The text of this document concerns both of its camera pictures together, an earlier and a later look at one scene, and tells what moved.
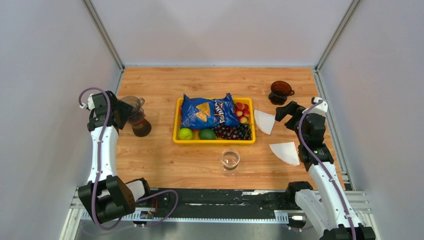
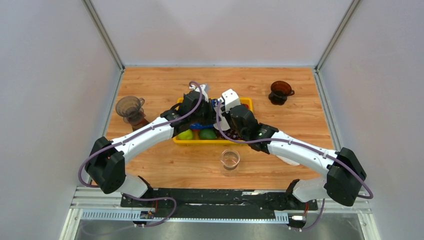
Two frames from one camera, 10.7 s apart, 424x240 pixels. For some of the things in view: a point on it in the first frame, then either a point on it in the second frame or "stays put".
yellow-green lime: (185, 133) stays put
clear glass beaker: (229, 160) stays put
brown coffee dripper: (280, 90) stays put
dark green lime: (207, 134) stays put
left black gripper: (126, 109) -> (211, 119)
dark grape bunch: (242, 132) stays put
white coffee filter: (264, 121) -> (223, 123)
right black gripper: (291, 108) -> (226, 114)
